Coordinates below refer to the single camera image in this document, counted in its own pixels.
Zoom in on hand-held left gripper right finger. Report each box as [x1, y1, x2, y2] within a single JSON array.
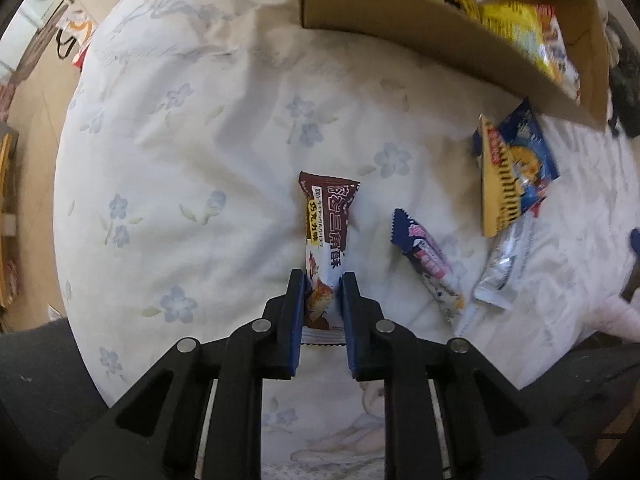
[[340, 272, 586, 480]]

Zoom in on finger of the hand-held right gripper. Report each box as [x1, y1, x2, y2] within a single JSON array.
[[619, 227, 640, 303]]

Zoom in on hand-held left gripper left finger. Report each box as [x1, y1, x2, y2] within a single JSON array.
[[57, 269, 307, 480]]

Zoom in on brown white chocolate pastry packet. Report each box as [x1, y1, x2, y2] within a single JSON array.
[[298, 171, 362, 346]]

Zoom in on yellow green snack packet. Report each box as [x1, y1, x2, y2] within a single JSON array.
[[477, 1, 556, 81]]

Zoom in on cardboard box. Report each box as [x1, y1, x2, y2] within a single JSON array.
[[299, 0, 613, 131]]

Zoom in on pink floral cloth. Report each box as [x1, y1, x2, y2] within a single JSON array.
[[592, 290, 640, 346]]

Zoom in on navy pink snack packet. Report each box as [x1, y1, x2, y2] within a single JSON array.
[[391, 208, 468, 328]]

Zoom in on silver white snack packet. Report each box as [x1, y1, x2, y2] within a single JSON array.
[[472, 212, 533, 310]]

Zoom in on blue cartoon snack packet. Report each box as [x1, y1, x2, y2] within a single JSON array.
[[492, 97, 561, 216]]

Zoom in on yellow black striped snack packet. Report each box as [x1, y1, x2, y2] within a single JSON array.
[[472, 114, 531, 238]]

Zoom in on dark camouflage cloth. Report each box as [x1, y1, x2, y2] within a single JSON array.
[[605, 10, 640, 138]]

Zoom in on white floral duvet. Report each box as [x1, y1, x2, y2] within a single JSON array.
[[52, 0, 640, 480]]

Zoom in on person's dark grey trousers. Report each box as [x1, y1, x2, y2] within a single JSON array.
[[0, 317, 640, 480]]

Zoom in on wooden cabinet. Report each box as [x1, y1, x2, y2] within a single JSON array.
[[0, 120, 21, 311]]

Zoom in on orange white shopping bag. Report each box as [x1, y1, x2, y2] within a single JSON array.
[[55, 2, 98, 71]]

